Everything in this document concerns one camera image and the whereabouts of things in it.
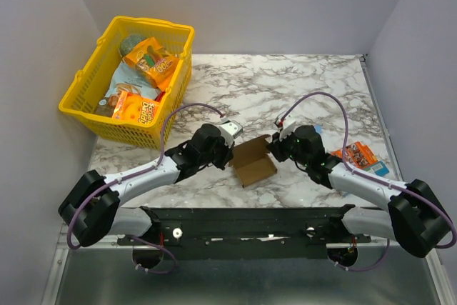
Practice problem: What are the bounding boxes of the brown cardboard paper box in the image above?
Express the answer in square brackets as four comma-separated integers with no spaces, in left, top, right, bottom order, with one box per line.
[229,134,277,188]

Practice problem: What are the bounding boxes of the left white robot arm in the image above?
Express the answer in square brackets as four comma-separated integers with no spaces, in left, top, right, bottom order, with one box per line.
[58,121,243,249]

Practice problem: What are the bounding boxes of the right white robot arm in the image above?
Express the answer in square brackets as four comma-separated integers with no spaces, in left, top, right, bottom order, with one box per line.
[267,126,455,258]

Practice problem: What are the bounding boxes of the orange snack box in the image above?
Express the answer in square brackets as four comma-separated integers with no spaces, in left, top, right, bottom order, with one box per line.
[346,141,378,169]

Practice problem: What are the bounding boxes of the blue rectangular pack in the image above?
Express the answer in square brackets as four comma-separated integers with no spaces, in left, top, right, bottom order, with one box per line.
[313,125,322,134]

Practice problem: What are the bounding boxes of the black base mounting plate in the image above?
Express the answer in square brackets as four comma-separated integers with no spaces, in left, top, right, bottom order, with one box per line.
[117,204,372,260]

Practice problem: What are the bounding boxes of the orange sponge daddy package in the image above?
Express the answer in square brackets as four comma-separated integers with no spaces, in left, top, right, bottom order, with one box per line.
[111,91,160,125]

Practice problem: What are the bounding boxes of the teal white small packet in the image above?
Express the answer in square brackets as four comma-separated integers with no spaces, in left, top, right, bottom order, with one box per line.
[366,161,389,176]

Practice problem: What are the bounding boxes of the orange gummy candy bag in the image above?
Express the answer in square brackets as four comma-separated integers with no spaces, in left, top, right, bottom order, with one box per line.
[122,36,179,92]

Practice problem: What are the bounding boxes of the yellow plastic basket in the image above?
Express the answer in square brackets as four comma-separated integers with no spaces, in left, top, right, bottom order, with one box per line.
[59,16,195,149]

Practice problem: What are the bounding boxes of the light blue snack bag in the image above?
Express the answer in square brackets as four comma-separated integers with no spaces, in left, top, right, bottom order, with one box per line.
[104,62,161,107]

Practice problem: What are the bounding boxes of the green round scouring pad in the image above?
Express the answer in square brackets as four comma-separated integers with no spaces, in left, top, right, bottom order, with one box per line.
[119,34,146,58]

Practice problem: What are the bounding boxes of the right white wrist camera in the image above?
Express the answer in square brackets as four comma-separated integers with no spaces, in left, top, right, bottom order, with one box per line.
[275,114,296,141]

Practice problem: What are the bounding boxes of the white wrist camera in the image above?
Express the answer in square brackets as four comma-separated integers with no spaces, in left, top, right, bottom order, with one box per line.
[275,114,296,141]
[219,120,243,146]

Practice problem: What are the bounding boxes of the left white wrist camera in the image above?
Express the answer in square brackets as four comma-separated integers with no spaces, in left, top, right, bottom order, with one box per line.
[219,120,243,146]

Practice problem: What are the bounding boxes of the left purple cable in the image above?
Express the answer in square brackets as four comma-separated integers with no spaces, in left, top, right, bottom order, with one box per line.
[67,103,226,250]

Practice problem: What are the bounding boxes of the purple cable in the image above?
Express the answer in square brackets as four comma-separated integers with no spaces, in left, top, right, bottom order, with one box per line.
[276,91,457,249]
[67,103,226,250]

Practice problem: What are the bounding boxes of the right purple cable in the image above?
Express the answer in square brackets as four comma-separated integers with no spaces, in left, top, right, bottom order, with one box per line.
[276,91,457,249]

